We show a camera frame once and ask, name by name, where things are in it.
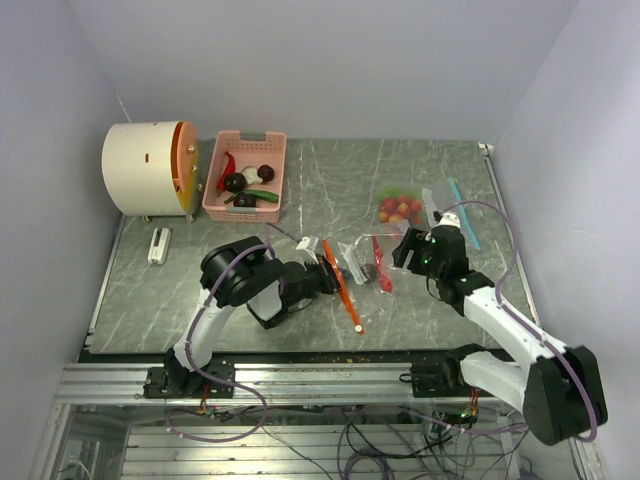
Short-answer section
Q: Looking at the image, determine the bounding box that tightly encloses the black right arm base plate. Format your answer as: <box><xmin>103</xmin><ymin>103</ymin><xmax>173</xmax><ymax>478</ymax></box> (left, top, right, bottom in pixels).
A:
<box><xmin>399</xmin><ymin>363</ymin><xmax>472</xmax><ymax>399</ymax></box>

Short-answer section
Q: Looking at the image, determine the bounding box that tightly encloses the dark fake eggplant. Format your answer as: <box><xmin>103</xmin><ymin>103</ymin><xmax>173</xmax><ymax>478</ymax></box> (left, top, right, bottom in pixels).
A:
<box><xmin>223</xmin><ymin>172</ymin><xmax>248</xmax><ymax>193</ymax></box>

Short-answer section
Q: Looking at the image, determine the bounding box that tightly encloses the white fake mushroom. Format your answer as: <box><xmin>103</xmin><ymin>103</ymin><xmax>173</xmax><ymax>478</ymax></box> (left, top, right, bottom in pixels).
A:
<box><xmin>241</xmin><ymin>166</ymin><xmax>262</xmax><ymax>185</ymax></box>

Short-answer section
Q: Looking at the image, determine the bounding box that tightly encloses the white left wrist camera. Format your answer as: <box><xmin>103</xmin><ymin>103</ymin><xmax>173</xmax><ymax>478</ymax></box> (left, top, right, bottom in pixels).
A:
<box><xmin>295</xmin><ymin>235</ymin><xmax>320</xmax><ymax>257</ymax></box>

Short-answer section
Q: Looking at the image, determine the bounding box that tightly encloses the aluminium frame rail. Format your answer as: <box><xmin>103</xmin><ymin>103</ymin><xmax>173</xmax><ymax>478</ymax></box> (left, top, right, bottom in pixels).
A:
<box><xmin>53</xmin><ymin>360</ymin><xmax>581</xmax><ymax>407</ymax></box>

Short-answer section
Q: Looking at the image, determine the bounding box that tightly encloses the green fake chili pepper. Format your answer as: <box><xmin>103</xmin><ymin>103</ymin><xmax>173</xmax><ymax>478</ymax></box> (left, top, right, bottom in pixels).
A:
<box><xmin>224</xmin><ymin>189</ymin><xmax>279</xmax><ymax>204</ymax></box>

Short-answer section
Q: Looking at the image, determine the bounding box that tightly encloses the small white rectangular device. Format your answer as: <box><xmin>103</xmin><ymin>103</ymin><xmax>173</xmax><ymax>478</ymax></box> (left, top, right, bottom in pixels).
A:
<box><xmin>147</xmin><ymin>228</ymin><xmax>172</xmax><ymax>265</ymax></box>

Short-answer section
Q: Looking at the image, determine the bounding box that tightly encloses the red fake chili pepper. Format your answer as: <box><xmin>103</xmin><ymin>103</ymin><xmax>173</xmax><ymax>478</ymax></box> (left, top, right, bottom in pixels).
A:
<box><xmin>216</xmin><ymin>151</ymin><xmax>236</xmax><ymax>195</ymax></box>

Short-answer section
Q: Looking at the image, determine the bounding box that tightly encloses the dark red fake fruit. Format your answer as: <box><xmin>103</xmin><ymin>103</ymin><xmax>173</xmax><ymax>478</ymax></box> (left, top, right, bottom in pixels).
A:
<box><xmin>257</xmin><ymin>164</ymin><xmax>275</xmax><ymax>183</ymax></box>

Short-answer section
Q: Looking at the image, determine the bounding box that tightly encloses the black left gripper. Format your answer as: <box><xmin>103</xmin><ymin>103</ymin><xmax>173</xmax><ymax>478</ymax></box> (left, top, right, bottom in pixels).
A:
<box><xmin>286</xmin><ymin>256</ymin><xmax>357</xmax><ymax>308</ymax></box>

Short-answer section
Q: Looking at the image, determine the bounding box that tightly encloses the pink perforated plastic basket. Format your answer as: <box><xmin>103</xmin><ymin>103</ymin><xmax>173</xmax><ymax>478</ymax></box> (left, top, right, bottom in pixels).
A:
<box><xmin>202</xmin><ymin>130</ymin><xmax>287</xmax><ymax>223</ymax></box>

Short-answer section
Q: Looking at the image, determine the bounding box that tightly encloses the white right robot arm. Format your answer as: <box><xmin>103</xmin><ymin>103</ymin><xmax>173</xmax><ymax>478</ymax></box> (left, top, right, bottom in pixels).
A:
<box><xmin>392</xmin><ymin>223</ymin><xmax>608</xmax><ymax>446</ymax></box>

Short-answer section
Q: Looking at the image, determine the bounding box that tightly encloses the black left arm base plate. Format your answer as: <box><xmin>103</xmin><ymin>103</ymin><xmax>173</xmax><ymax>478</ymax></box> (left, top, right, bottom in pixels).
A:
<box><xmin>143</xmin><ymin>367</ymin><xmax>234</xmax><ymax>400</ymax></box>

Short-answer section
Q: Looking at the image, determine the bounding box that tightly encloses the blue zip bag with strawberries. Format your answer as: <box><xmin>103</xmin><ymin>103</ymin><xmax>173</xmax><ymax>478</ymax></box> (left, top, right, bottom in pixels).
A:
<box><xmin>377</xmin><ymin>177</ymin><xmax>463</xmax><ymax>228</ymax></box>

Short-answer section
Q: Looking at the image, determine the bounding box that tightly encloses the round white drawer organizer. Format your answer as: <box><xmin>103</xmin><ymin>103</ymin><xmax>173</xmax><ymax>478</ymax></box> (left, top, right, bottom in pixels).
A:
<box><xmin>101</xmin><ymin>121</ymin><xmax>199</xmax><ymax>223</ymax></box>

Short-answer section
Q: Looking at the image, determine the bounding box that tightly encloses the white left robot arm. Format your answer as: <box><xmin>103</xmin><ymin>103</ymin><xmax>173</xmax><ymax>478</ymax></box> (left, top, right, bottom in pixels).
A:
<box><xmin>164</xmin><ymin>236</ymin><xmax>341</xmax><ymax>397</ymax></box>

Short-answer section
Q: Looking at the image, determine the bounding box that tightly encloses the orange zip bag with vegetables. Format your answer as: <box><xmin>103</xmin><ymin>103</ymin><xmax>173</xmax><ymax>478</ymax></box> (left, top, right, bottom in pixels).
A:
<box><xmin>322</xmin><ymin>224</ymin><xmax>406</xmax><ymax>335</ymax></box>

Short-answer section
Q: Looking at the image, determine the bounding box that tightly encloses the dark purple fake plum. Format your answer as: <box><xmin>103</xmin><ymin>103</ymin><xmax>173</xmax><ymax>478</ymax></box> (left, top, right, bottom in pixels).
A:
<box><xmin>233</xmin><ymin>192</ymin><xmax>257</xmax><ymax>208</ymax></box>

